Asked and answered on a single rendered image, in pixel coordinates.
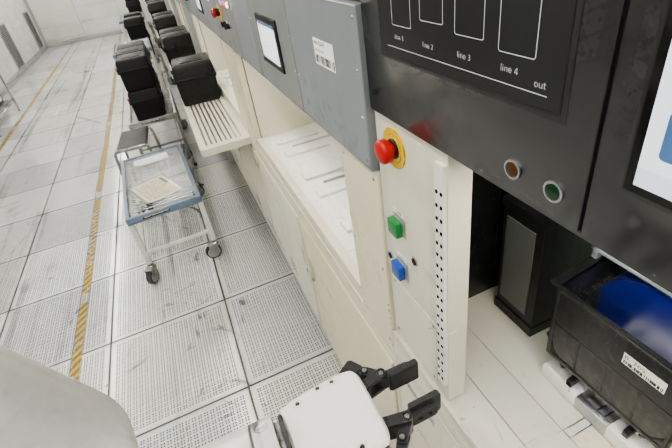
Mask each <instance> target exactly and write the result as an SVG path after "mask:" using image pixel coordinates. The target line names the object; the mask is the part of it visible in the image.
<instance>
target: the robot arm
mask: <svg viewBox="0 0 672 448"><path fill-rule="evenodd" d="M418 375H419V374H418V362H417V360H416V359H412V360H410V361H408V362H403V363H400V364H398V365H396V366H394V367H392V368H390V369H388V370H386V371H385V370H384V369H383V368H378V369H373V368H369V367H362V366H361V365H359V364H357V363H355V362H353V361H351V360H349V361H347V362H346V364H345V365H344V366H343V368H342V369H341V371H340V372H339V373H338V375H336V376H334V377H331V378H329V379H328V380H326V381H324V382H322V383H320V384H318V385H316V386H314V387H313V388H311V389H309V390H308V391H306V392H304V393H303V394H301V395H300V396H298V397H297V398H295V399H294V400H292V401H291V402H290V403H288V404H287V405H286V406H284V407H283V408H282V409H281V410H280V412H281V415H279V416H277V418H278V423H275V424H274V422H273V420H272V417H271V415H268V416H266V417H264V418H262V419H260V420H258V421H256V422H253V423H251V424H250V425H247V426H245V427H243V428H241V429H238V430H236V431H234V432H232V433H230V434H228V435H226V436H224V437H221V438H219V439H217V440H215V441H213V442H211V443H209V444H207V445H204V446H202V447H200V448H390V446H389V443H390V440H393V439H396V438H397V441H396V448H408V447H409V443H410V439H411V435H412V433H413V427H414V426H415V425H417V424H419V423H421V422H423V421H425V420H427V419H429V418H431V417H432V416H434V415H436V414H437V413H438V410H439V409H440V408H441V394H440V392H439V391H438V390H436V389H435V390H433V391H431V392H429V393H427V394H425V395H423V396H421V397H419V398H417V399H415V400H413V401H411V402H409V403H408V405H407V406H408V409H407V410H405V411H402V412H398V413H395V414H392V415H388V416H385V417H381V415H380V413H379V411H378V409H377V407H376V405H375V404H374V402H373V400H372V399H373V398H374V397H376V396H377V395H378V394H380V393H381V392H382V391H384V390H385V389H387V388H389V389H390V391H391V390H392V391H393V390H395V389H397V388H399V387H401V386H403V385H405V384H408V383H410V382H412V381H414V380H415V379H417V378H418V377H419V376H418ZM0 448H139V446H138V443H137V439H136V436H135V433H134V430H133V427H132V424H131V421H130V419H129V417H128V415H127V413H126V411H125V410H124V409H123V407H122V406H121V405H120V404H119V403H118V402H116V401H115V400H114V399H113V398H111V397H110V396H108V395H106V394H105V393H103V392H101V391H99V390H97V389H95V388H93V387H91V386H88V385H86V384H84V383H82V382H80V381H77V380H75V379H73V378H71V377H69V376H66V375H64V374H62V373H60V372H58V371H56V370H54V369H51V368H49V367H47V366H45V365H43V364H41V363H39V362H36V361H34V360H32V359H30V358H28V357H26V356H24V355H21V354H19V353H17V352H15V351H13V350H11V349H8V348H6V347H4V346H2V345H0Z"/></svg>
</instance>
